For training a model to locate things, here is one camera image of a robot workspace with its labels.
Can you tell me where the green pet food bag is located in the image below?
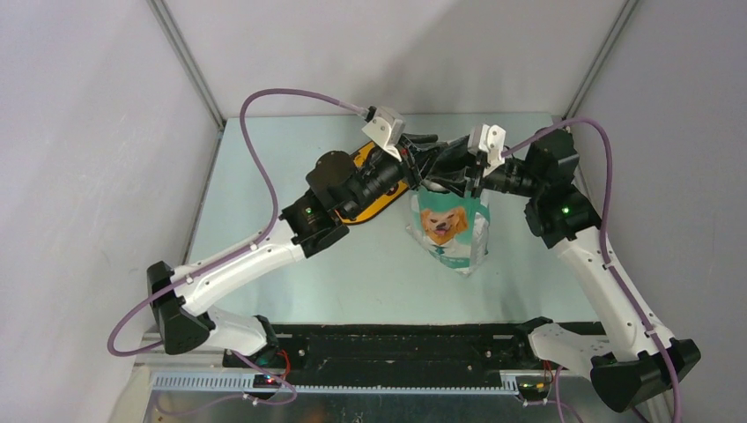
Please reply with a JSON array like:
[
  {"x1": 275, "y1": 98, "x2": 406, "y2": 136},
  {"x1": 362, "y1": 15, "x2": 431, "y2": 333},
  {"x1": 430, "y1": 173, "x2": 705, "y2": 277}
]
[{"x1": 407, "y1": 188, "x2": 491, "y2": 276}]

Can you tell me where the grey slotted cable duct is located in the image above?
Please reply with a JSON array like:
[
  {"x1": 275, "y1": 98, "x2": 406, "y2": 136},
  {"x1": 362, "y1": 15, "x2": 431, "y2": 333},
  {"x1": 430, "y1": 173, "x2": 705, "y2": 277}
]
[{"x1": 151, "y1": 371, "x2": 518, "y2": 395}]

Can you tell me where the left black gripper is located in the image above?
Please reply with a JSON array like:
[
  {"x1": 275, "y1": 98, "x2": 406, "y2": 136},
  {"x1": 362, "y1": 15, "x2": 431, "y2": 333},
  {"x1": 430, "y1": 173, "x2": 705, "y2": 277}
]
[{"x1": 341, "y1": 133, "x2": 447, "y2": 220}]

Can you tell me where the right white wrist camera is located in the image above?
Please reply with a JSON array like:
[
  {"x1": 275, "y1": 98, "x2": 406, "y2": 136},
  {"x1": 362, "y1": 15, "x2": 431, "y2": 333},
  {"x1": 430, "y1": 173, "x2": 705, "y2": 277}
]
[{"x1": 467, "y1": 124, "x2": 507, "y2": 176}]

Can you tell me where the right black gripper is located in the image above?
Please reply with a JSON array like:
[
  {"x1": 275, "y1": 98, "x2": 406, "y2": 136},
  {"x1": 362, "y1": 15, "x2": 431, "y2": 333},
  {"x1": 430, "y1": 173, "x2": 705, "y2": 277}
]
[{"x1": 427, "y1": 141, "x2": 544, "y2": 199}]

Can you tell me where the yellow double bowl feeder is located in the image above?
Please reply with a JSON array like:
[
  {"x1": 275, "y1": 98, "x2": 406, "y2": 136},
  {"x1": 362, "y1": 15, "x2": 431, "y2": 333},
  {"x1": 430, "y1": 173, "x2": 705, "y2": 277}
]
[{"x1": 337, "y1": 141, "x2": 408, "y2": 225}]

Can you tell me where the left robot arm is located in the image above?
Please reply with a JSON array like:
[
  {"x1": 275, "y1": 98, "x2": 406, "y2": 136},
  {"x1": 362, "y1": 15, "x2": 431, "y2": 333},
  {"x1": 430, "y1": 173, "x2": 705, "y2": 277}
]
[{"x1": 147, "y1": 134, "x2": 447, "y2": 367}]

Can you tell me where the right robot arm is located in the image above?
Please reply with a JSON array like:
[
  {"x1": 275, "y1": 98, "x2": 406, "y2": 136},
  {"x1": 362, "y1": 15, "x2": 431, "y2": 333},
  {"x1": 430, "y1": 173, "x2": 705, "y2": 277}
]
[{"x1": 426, "y1": 129, "x2": 701, "y2": 412}]

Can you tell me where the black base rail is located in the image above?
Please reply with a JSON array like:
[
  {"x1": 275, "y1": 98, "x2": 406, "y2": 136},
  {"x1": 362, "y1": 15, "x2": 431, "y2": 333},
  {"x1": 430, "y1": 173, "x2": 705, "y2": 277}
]
[{"x1": 222, "y1": 323, "x2": 557, "y2": 383}]

